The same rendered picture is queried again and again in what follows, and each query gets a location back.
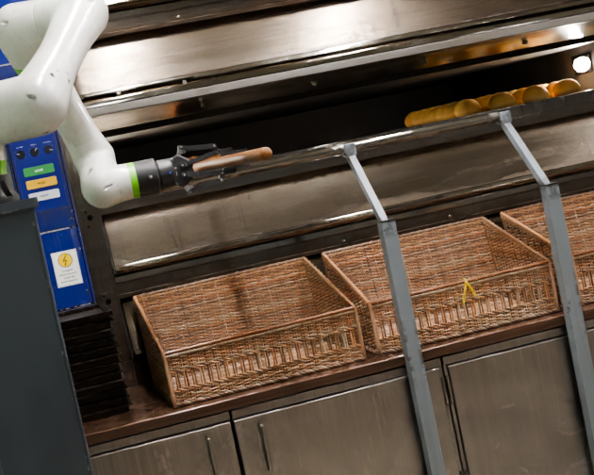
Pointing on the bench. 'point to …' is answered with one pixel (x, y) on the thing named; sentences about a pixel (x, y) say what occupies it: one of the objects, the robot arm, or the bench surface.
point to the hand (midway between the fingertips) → (234, 159)
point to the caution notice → (66, 268)
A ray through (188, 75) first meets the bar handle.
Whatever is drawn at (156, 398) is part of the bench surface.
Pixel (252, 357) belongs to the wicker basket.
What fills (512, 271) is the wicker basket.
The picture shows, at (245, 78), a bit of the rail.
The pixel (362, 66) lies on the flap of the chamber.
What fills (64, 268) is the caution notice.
